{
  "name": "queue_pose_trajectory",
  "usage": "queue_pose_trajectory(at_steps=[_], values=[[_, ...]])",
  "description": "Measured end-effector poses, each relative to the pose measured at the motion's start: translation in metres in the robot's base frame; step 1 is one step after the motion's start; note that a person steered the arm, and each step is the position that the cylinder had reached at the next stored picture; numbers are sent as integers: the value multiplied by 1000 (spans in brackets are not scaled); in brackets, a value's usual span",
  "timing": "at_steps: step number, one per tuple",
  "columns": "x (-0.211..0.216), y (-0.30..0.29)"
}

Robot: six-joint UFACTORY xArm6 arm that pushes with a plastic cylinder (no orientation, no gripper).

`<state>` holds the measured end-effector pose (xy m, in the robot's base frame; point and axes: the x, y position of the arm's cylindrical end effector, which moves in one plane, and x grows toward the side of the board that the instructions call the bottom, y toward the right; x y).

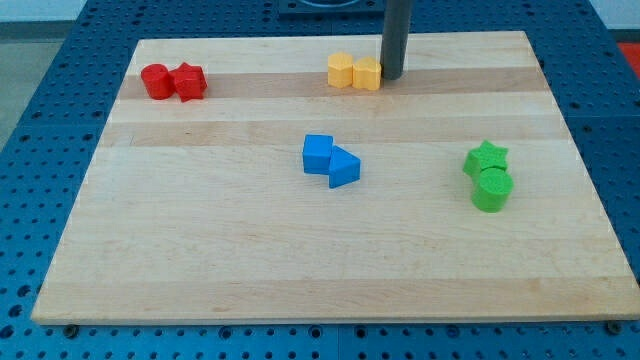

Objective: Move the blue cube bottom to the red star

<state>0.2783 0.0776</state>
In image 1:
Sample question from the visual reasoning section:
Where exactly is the blue cube block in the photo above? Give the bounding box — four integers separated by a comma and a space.
302, 134, 333, 175

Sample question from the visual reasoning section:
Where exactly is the red star block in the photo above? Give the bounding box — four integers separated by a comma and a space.
169, 62, 208, 102

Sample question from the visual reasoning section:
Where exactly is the green star block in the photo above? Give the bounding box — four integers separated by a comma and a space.
463, 140, 508, 178

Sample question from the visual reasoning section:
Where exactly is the blue triangle block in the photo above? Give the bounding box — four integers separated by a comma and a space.
328, 146, 361, 188

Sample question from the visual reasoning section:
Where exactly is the wooden board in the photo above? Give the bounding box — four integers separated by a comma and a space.
32, 31, 639, 325

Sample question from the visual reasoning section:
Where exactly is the yellow heart block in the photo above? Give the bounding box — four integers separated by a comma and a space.
352, 57, 382, 91

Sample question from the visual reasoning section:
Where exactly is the yellow hexagon block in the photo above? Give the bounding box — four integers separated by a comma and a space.
327, 52, 353, 88

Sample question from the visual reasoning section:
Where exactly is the green cylinder block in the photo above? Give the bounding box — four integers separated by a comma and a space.
471, 168, 514, 213

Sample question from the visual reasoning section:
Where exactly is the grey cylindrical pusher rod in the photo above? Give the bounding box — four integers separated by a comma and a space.
380, 0, 414, 80

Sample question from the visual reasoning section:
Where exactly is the red cylinder block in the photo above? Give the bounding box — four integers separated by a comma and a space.
140, 63, 175, 100

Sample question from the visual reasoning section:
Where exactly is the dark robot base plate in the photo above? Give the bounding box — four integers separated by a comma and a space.
275, 0, 385, 18

